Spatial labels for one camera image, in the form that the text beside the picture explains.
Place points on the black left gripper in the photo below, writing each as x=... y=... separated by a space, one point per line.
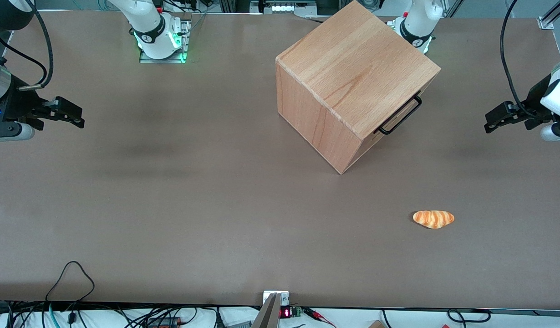
x=533 y=103

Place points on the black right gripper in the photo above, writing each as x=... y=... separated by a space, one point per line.
x=17 y=101

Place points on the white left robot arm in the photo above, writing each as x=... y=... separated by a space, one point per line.
x=419 y=23

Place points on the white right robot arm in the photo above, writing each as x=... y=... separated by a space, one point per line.
x=149 y=27

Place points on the wooden drawer cabinet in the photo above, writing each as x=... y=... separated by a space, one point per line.
x=348 y=64

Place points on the toy bread loaf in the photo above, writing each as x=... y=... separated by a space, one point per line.
x=433 y=219

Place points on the orange black device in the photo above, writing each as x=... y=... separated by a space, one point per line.
x=164 y=323

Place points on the brown cardboard piece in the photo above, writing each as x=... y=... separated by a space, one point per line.
x=376 y=324

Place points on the lit control box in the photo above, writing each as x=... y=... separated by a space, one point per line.
x=284 y=6

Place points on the red clip lead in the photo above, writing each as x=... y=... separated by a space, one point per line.
x=318 y=316

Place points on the small red digit display module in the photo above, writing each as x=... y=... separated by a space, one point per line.
x=290 y=312

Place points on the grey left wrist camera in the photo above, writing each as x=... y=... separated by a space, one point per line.
x=557 y=132

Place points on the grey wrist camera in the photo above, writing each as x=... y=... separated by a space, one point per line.
x=9 y=132
x=557 y=132

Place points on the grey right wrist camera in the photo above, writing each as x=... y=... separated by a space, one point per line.
x=9 y=132

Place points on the aluminium frame profile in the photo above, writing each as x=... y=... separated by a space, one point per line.
x=553 y=16

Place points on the metal base plate green light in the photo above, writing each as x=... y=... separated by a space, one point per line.
x=185 y=36

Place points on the silver metal bracket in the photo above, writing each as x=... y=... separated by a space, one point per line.
x=283 y=297

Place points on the grey camera mast beam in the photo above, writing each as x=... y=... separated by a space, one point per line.
x=267 y=314

